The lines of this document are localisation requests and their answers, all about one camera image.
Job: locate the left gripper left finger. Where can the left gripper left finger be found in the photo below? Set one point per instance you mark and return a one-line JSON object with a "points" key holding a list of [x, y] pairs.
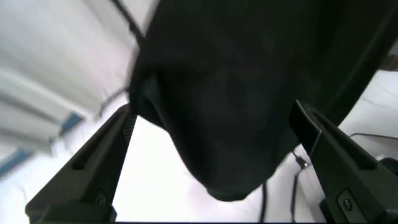
{"points": [[81, 186]]}

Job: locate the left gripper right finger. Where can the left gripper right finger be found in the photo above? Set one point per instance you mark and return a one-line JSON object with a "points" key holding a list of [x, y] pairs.
{"points": [[357, 186]]}

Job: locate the black garment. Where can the black garment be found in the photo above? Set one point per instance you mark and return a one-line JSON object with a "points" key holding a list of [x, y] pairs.
{"points": [[233, 93]]}

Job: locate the black clothes rack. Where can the black clothes rack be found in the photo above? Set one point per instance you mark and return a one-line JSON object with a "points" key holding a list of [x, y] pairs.
{"points": [[135, 31]]}

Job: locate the white curtain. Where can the white curtain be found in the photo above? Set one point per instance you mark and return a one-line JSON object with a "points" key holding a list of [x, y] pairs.
{"points": [[46, 46]]}

